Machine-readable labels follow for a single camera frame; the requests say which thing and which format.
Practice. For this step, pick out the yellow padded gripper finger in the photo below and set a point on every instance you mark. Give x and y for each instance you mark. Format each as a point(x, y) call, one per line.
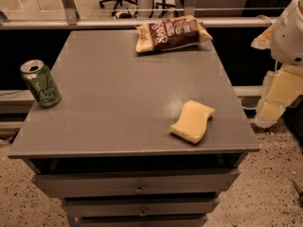
point(279, 90)
point(263, 41)

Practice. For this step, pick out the yellow sponge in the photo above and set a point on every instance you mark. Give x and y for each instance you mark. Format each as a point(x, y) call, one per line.
point(192, 122)

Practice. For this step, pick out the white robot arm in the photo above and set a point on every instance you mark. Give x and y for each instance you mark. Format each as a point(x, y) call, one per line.
point(287, 37)

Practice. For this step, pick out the brown chip bag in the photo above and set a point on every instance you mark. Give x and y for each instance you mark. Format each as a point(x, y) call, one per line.
point(170, 34)

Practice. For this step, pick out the top grey drawer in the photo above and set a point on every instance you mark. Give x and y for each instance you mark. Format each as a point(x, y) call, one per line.
point(135, 184)

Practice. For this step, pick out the grey drawer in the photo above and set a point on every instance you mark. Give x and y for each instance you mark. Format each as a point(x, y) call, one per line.
point(135, 184)
point(140, 207)
point(155, 221)

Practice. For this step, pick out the middle grey drawer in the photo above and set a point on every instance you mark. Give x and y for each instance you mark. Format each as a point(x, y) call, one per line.
point(140, 207)

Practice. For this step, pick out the grey drawer cabinet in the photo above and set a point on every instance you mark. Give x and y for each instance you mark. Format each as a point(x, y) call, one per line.
point(117, 107)

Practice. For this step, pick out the green soda can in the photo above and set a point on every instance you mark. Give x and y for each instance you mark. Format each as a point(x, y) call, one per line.
point(40, 83)

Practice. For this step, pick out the bottom grey drawer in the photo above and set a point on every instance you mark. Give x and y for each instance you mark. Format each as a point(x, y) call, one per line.
point(155, 221)

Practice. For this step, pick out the metal window rail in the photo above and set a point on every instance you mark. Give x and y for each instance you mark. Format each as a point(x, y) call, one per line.
point(258, 21)

